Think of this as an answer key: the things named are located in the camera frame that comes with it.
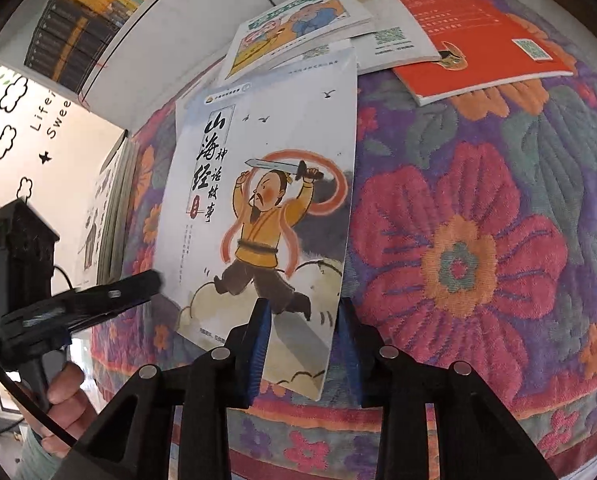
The black cloud letter wall decal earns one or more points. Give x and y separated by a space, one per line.
11 90

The row of dark books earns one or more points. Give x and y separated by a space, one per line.
68 40

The white book grey cloud print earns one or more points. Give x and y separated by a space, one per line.
323 52

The white book beige cloud print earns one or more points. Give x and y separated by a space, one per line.
398 30

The red book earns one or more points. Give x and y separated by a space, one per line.
478 35

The person's left forearm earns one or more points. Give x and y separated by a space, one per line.
38 457

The white book with warrior cover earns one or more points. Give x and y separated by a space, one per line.
278 185

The stack of books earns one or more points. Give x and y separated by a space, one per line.
118 210

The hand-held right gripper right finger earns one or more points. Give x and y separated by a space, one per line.
351 355

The white cartoon cover book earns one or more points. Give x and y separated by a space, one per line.
288 20

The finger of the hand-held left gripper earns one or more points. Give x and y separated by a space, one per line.
118 295

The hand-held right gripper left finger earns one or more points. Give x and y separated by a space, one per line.
258 350

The person's left hand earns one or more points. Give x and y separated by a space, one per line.
71 410

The floral blanket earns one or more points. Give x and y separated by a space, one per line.
478 210

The white bookshelf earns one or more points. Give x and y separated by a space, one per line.
188 35

